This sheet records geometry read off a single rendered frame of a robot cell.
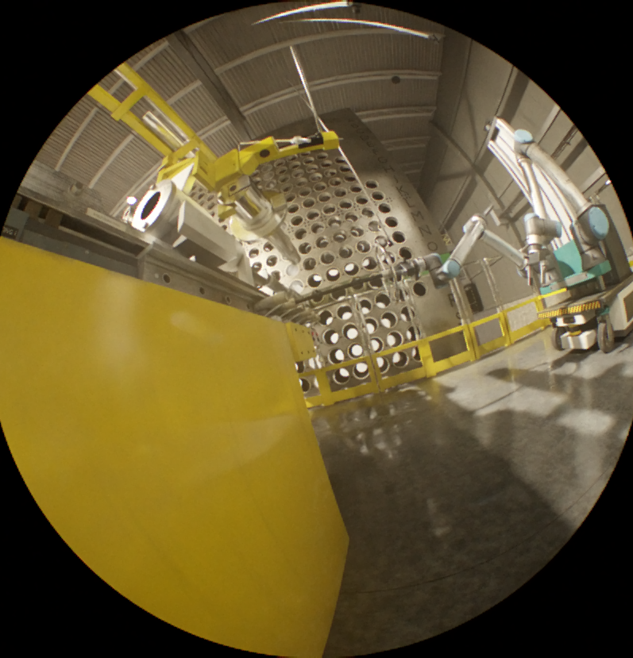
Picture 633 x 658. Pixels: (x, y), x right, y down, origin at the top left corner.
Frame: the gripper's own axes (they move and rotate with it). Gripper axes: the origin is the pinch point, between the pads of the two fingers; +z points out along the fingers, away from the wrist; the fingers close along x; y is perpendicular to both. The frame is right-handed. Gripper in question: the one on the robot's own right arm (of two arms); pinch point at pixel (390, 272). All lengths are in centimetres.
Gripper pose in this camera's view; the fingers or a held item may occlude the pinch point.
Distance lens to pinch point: 131.8
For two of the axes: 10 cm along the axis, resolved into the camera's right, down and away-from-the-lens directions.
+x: 0.1, 5.7, -8.2
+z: -9.4, 2.8, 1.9
